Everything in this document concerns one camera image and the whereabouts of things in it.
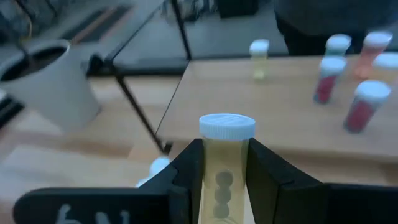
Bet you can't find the black ribbed floor mat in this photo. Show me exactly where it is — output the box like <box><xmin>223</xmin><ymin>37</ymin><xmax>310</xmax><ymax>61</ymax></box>
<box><xmin>216</xmin><ymin>0</ymin><xmax>261</xmax><ymax>19</ymax></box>

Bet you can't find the blue bottle with red pills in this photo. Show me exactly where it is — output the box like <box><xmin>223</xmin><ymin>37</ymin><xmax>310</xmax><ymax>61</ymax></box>
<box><xmin>313</xmin><ymin>55</ymin><xmax>348</xmax><ymax>105</ymax></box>
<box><xmin>343</xmin><ymin>80</ymin><xmax>392</xmax><ymax>134</ymax></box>

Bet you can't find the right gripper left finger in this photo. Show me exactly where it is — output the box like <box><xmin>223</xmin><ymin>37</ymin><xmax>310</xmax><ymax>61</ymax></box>
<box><xmin>12</xmin><ymin>138</ymin><xmax>205</xmax><ymax>224</ymax></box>

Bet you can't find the small yellow-green pill bottle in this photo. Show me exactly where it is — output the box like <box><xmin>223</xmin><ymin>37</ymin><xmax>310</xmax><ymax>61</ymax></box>
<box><xmin>198</xmin><ymin>113</ymin><xmax>256</xmax><ymax>224</ymax></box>
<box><xmin>372</xmin><ymin>51</ymin><xmax>398</xmax><ymax>88</ymax></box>
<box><xmin>248</xmin><ymin>39</ymin><xmax>271</xmax><ymax>81</ymax></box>

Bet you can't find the black mat with striped edge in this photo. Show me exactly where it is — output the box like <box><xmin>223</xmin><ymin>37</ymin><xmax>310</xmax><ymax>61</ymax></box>
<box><xmin>62</xmin><ymin>4</ymin><xmax>134</xmax><ymax>44</ymax></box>

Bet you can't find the wooden shelf with black frame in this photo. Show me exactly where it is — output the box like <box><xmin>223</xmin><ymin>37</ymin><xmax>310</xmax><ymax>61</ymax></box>
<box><xmin>105</xmin><ymin>0</ymin><xmax>398</xmax><ymax>162</ymax></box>

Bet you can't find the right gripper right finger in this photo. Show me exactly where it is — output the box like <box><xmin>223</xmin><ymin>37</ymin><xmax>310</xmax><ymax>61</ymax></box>
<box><xmin>246</xmin><ymin>138</ymin><xmax>398</xmax><ymax>224</ymax></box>

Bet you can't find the orange transparent cup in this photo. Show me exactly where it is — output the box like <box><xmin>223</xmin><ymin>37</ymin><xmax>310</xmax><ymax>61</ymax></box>
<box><xmin>353</xmin><ymin>30</ymin><xmax>394</xmax><ymax>80</ymax></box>

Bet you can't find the person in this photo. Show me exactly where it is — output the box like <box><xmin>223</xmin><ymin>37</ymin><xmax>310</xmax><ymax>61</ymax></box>
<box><xmin>273</xmin><ymin>0</ymin><xmax>398</xmax><ymax>57</ymax></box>

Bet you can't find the large orange pill bottle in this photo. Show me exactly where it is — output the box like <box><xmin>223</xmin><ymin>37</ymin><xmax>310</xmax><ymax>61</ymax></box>
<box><xmin>136</xmin><ymin>155</ymin><xmax>172</xmax><ymax>189</ymax></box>

